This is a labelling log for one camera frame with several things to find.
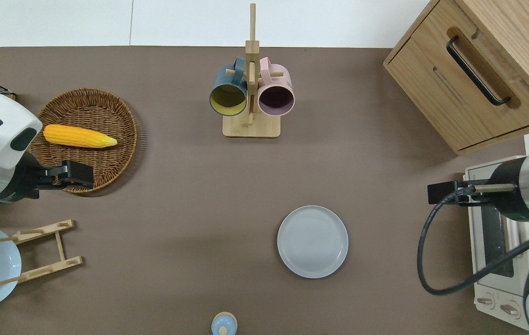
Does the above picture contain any yellow corn cob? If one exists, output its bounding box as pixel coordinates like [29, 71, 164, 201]
[43, 124, 118, 149]

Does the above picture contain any wooden mug rack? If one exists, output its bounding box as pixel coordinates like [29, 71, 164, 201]
[223, 4, 281, 138]

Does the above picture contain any white toaster oven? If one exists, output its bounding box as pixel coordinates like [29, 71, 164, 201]
[464, 156, 529, 332]

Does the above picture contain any black cabinet handle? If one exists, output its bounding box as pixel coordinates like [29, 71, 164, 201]
[446, 36, 512, 107]

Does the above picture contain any gray round plate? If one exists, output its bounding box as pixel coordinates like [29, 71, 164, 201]
[277, 205, 349, 279]

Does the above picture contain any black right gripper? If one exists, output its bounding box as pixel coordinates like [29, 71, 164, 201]
[427, 179, 491, 206]

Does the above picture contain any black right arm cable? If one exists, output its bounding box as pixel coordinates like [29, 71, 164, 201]
[417, 185, 529, 296]

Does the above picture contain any wooden plate rack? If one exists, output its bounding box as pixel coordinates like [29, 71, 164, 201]
[0, 220, 83, 286]

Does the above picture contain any brown wicker basket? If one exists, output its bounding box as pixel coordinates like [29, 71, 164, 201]
[29, 87, 138, 194]

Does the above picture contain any pink mug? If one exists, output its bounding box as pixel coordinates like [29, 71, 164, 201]
[258, 57, 296, 117]

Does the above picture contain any wooden cabinet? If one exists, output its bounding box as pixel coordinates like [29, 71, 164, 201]
[383, 0, 529, 156]

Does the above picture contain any dark blue mug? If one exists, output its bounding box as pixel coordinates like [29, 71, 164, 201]
[209, 57, 248, 117]

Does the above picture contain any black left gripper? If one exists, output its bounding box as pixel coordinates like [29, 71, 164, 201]
[36, 161, 94, 192]

